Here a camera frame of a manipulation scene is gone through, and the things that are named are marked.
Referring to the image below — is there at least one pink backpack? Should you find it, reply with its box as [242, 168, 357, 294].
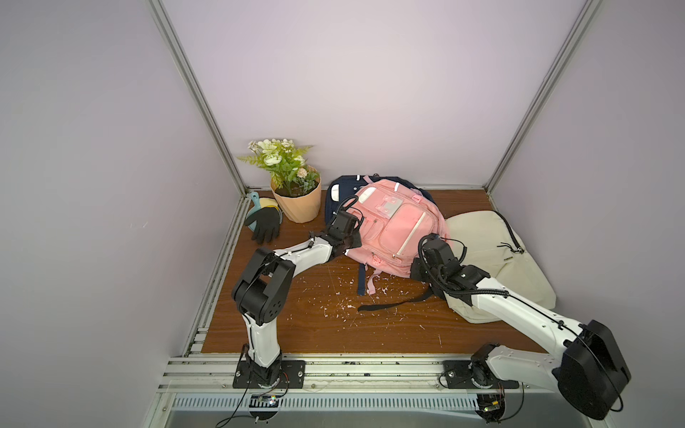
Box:
[347, 179, 450, 295]

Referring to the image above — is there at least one cream canvas backpack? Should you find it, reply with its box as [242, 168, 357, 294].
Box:
[443, 210, 557, 310]

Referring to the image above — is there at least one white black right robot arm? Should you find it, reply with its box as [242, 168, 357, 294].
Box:
[417, 234, 631, 420]

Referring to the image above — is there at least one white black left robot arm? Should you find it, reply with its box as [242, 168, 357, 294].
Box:
[232, 196, 365, 390]

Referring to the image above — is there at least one navy blue backpack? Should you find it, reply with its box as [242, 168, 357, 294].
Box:
[324, 174, 435, 224]

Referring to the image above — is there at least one terracotta flower pot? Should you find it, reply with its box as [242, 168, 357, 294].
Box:
[270, 166, 322, 224]

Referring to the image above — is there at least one black work glove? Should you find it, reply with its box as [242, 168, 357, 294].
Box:
[244, 207, 282, 244]

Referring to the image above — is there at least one yellow sponge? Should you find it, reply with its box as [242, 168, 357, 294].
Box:
[259, 197, 279, 209]

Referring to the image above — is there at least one green white artificial plant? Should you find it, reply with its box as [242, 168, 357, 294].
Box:
[239, 138, 320, 198]

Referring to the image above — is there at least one left corner aluminium profile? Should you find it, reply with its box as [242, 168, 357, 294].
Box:
[148, 0, 248, 194]

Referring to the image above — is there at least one corner aluminium profile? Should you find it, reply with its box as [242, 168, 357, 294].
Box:
[148, 0, 248, 194]
[483, 0, 603, 196]

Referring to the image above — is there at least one right corner aluminium profile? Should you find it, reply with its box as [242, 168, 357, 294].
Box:
[483, 0, 603, 196]

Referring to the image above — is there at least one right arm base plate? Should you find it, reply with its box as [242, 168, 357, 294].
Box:
[438, 360, 520, 390]

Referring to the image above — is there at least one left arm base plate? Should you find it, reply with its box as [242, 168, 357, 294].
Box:
[232, 360, 306, 390]

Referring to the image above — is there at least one right circuit board with cable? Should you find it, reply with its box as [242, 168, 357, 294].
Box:
[476, 393, 526, 424]

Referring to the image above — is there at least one circuit board with cable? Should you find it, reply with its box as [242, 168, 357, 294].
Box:
[476, 393, 526, 424]
[215, 394, 285, 428]

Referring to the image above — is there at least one left circuit board with cable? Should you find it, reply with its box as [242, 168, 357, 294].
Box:
[215, 394, 285, 428]

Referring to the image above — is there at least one aluminium mounting rail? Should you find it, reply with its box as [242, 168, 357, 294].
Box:
[158, 349, 561, 392]

